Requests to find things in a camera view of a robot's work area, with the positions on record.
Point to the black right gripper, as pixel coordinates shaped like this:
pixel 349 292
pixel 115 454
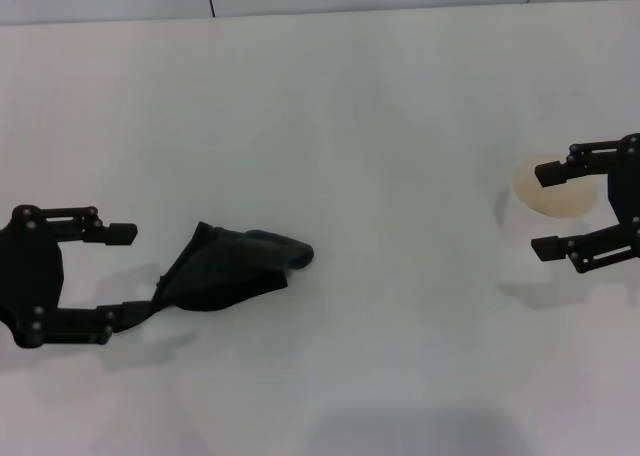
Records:
pixel 627 191

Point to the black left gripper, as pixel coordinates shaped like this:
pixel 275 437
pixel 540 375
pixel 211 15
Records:
pixel 30 271

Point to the white paper cup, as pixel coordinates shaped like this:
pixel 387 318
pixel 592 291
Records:
pixel 565 201

